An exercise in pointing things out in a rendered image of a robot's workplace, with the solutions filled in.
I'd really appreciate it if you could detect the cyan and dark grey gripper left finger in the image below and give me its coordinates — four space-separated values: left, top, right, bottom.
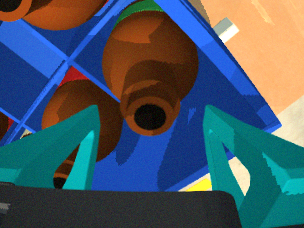
0 105 100 190

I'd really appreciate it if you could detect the blue bottle crate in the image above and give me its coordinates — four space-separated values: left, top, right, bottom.
0 0 282 191

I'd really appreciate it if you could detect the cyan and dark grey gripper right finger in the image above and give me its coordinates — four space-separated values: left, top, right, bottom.
203 105 304 228

